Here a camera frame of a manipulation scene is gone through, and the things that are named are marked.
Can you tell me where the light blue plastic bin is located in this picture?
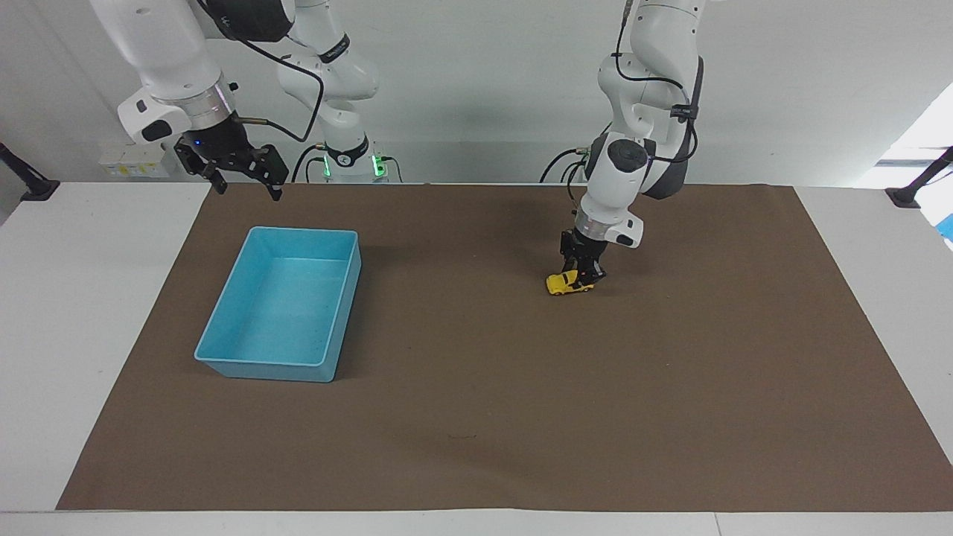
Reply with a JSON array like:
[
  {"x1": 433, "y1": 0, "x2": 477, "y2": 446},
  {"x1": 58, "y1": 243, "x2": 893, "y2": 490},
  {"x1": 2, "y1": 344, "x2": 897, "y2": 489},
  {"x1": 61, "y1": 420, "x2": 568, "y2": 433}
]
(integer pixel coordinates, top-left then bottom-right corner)
[{"x1": 194, "y1": 226, "x2": 363, "y2": 384}]

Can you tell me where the black cable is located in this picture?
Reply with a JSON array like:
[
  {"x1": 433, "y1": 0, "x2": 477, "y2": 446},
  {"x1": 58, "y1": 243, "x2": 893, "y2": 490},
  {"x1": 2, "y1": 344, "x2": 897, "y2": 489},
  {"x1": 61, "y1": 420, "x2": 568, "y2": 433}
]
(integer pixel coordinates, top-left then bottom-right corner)
[
  {"x1": 197, "y1": 0, "x2": 327, "y2": 144},
  {"x1": 612, "y1": 0, "x2": 701, "y2": 165},
  {"x1": 290, "y1": 144, "x2": 329, "y2": 184},
  {"x1": 540, "y1": 147, "x2": 594, "y2": 203}
]

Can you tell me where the yellow toy beetle car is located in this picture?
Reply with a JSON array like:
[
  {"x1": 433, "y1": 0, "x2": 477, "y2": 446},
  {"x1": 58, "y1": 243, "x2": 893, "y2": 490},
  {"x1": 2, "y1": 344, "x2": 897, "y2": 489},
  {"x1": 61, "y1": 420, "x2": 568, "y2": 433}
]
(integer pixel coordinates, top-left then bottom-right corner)
[{"x1": 546, "y1": 271, "x2": 596, "y2": 297}]

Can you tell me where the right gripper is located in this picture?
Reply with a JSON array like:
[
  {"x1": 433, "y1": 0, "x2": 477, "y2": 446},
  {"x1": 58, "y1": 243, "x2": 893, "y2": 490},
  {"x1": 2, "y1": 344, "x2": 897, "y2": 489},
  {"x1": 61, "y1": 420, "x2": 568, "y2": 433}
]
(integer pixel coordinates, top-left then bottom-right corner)
[{"x1": 173, "y1": 119, "x2": 290, "y2": 202}]

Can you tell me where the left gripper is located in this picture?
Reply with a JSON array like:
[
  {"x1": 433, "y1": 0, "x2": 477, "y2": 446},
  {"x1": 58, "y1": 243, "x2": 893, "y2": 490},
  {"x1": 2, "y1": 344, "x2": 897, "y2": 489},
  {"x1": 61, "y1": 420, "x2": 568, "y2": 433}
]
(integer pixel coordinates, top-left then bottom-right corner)
[{"x1": 559, "y1": 229, "x2": 608, "y2": 288}]

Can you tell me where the black stand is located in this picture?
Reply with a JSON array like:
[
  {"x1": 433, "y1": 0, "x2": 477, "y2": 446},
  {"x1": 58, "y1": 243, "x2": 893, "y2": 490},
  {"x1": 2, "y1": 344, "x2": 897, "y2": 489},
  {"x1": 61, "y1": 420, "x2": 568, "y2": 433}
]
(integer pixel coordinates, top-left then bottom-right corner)
[
  {"x1": 0, "y1": 141, "x2": 61, "y2": 202},
  {"x1": 885, "y1": 146, "x2": 953, "y2": 209}
]

